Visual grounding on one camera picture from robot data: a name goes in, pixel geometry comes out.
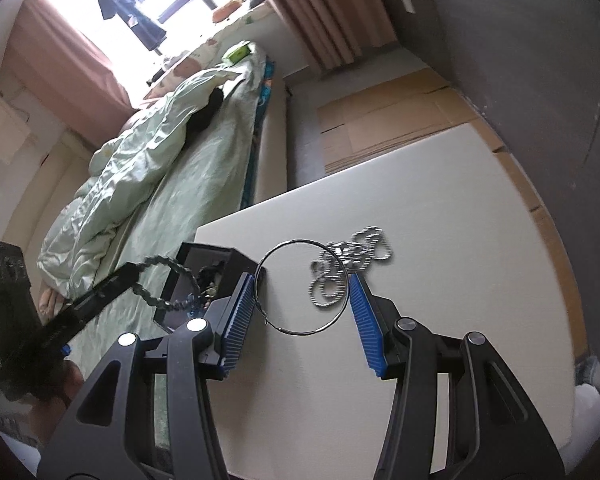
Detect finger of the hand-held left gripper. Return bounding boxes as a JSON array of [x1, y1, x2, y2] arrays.
[[37, 262, 143, 359]]

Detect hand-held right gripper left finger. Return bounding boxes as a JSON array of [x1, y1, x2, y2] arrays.
[[36, 271, 257, 480]]

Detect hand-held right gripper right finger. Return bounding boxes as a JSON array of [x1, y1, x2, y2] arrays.
[[347, 271, 566, 480]]

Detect silver bangle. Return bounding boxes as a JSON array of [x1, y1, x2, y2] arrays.
[[255, 238, 351, 335]]

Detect black jewelry box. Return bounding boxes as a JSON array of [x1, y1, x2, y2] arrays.
[[152, 242, 268, 333]]

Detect green bead bracelet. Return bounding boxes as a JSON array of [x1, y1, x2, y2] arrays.
[[132, 254, 222, 319]]

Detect person's left hand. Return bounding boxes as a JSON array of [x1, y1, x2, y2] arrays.
[[27, 360, 86, 448]]

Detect pink plush toy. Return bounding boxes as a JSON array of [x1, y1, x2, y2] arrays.
[[39, 287, 69, 319]]

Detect light green quilt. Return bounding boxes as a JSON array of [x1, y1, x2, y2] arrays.
[[36, 67, 253, 297]]

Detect bed with green sheet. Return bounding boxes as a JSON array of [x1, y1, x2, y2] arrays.
[[30, 45, 289, 361]]

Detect flattened cardboard sheets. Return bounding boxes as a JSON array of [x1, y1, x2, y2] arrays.
[[317, 67, 579, 351]]

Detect black garment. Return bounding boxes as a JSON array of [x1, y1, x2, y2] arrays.
[[187, 89, 226, 134]]

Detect grey shoe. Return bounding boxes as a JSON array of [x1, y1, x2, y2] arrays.
[[575, 355, 600, 387]]

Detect pink curtain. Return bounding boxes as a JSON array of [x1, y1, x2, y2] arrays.
[[240, 0, 399, 69], [22, 0, 134, 124]]

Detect patterned windowsill mat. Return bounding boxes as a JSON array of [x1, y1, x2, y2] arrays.
[[147, 2, 271, 91]]

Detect green box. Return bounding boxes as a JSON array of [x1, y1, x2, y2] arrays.
[[222, 42, 254, 66]]

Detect hanging dark clothes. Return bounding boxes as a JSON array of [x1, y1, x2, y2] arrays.
[[90, 0, 168, 54]]

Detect orange cushion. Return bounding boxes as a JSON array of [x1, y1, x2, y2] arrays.
[[212, 0, 244, 22]]

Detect silver chain necklace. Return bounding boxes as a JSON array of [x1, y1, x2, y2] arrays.
[[307, 226, 394, 311]]

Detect white wall unit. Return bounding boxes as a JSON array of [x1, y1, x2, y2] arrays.
[[0, 85, 34, 164]]

